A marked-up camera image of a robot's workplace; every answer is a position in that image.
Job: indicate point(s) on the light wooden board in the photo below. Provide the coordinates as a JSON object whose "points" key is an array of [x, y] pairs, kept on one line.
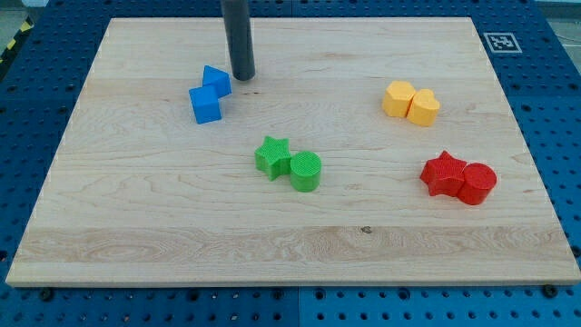
{"points": [[140, 195]]}

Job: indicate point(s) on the green cylinder block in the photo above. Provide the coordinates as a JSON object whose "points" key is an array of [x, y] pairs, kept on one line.
{"points": [[305, 168]]}

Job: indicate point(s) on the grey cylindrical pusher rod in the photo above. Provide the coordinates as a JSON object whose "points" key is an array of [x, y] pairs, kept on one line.
{"points": [[237, 23]]}

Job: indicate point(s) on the red cylinder block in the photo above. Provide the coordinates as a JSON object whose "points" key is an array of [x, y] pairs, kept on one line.
{"points": [[479, 180]]}

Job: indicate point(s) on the white fiducial marker tag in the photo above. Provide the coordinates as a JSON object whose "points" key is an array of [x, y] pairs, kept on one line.
{"points": [[502, 43]]}

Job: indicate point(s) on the red star block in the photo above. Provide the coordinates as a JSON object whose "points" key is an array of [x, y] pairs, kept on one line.
{"points": [[443, 175]]}

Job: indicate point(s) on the yellow heart block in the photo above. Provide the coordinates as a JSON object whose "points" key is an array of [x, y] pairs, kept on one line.
{"points": [[424, 108]]}

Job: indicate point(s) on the black yellow hazard tape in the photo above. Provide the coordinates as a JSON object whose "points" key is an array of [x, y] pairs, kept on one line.
{"points": [[17, 42]]}

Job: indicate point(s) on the green star block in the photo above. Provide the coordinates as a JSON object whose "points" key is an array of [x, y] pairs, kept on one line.
{"points": [[273, 157]]}

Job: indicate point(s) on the blue cube block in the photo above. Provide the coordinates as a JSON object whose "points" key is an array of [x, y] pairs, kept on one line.
{"points": [[205, 104]]}

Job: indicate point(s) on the yellow hexagon block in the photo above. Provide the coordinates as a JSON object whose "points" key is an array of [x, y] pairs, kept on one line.
{"points": [[397, 98]]}

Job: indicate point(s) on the blue triangle block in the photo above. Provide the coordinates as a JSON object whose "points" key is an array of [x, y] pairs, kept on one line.
{"points": [[218, 79]]}

